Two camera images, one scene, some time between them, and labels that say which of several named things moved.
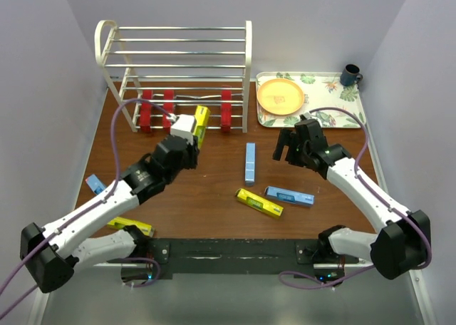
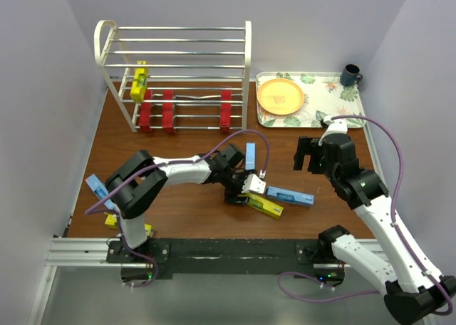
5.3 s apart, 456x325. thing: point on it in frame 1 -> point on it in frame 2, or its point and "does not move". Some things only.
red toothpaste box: x=169 y=105 does not move
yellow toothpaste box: x=254 y=201 does not move
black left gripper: x=193 y=152 -> x=230 y=197
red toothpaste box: x=146 y=111 does not move
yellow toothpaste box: x=122 y=222 does not move
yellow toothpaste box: x=201 y=117 -> x=139 y=83
